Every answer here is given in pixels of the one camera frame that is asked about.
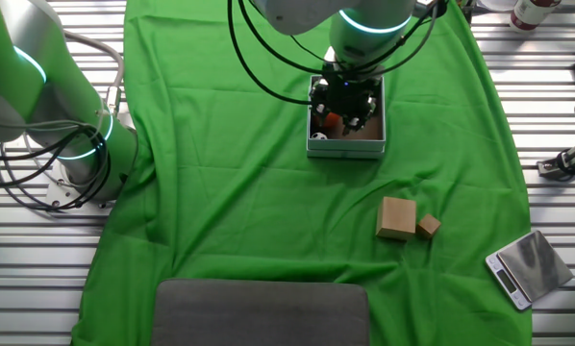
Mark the white round dish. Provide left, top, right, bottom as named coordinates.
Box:
left=476, top=0, right=518, bottom=12

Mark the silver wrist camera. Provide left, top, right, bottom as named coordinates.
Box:
left=413, top=0, right=450, bottom=19

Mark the thick black cable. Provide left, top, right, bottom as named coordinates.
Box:
left=226, top=0, right=313, bottom=106

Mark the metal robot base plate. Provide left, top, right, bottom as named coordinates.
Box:
left=44, top=167, right=118, bottom=216

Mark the large wooden block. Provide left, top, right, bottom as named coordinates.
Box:
left=374, top=195, right=418, bottom=242

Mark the pale blue gift box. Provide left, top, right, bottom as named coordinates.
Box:
left=305, top=74, right=388, bottom=160

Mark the small wooden cube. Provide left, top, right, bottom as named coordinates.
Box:
left=414, top=212, right=443, bottom=240

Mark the red white bottle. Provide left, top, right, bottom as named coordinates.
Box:
left=510, top=0, right=563, bottom=34

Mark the thin black cable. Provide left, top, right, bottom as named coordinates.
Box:
left=237, top=0, right=438, bottom=77

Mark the grey robot hose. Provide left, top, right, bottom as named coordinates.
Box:
left=60, top=28, right=126, bottom=119

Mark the green cloth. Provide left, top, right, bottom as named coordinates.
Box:
left=70, top=0, right=534, bottom=346

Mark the small silver camera on mount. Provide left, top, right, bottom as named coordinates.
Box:
left=536, top=141, right=575, bottom=183

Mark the grey cushion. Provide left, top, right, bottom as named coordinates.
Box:
left=150, top=278, right=371, bottom=346

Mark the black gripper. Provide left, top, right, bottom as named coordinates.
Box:
left=310, top=64, right=383, bottom=136

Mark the silver digital scale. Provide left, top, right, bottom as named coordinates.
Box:
left=484, top=229, right=575, bottom=312

